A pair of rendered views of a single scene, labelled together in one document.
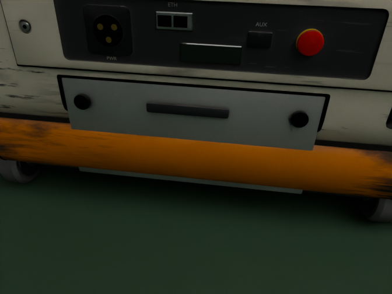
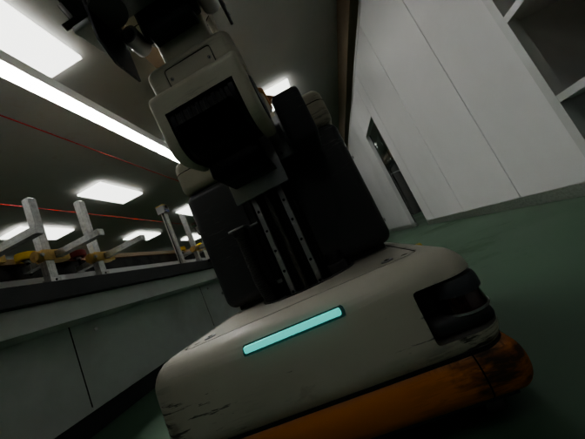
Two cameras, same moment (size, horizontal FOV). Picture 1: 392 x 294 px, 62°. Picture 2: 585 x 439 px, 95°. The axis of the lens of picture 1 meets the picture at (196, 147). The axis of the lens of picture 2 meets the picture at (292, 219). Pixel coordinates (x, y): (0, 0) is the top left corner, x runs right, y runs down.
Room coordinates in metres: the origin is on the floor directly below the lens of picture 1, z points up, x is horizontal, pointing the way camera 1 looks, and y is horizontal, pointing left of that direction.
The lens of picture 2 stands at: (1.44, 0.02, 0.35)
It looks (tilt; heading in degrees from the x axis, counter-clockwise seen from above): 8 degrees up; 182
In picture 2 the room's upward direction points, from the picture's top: 24 degrees counter-clockwise
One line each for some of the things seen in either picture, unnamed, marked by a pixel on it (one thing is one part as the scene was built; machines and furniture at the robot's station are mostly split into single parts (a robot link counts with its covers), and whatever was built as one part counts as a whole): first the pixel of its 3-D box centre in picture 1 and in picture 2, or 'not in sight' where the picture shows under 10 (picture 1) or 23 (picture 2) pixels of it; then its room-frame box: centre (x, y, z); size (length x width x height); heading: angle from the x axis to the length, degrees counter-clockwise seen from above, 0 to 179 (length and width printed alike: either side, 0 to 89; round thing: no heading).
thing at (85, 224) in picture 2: not in sight; (90, 240); (0.08, -1.05, 0.91); 0.04 x 0.04 x 0.48; 84
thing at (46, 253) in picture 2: not in sight; (50, 256); (0.31, -1.08, 0.83); 0.14 x 0.06 x 0.05; 174
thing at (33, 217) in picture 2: not in sight; (42, 246); (0.33, -1.08, 0.88); 0.04 x 0.04 x 0.48; 84
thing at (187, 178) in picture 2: not in sight; (274, 193); (0.56, -0.02, 0.59); 0.55 x 0.34 x 0.83; 83
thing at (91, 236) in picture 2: not in sight; (63, 252); (0.29, -1.03, 0.83); 0.43 x 0.03 x 0.04; 84
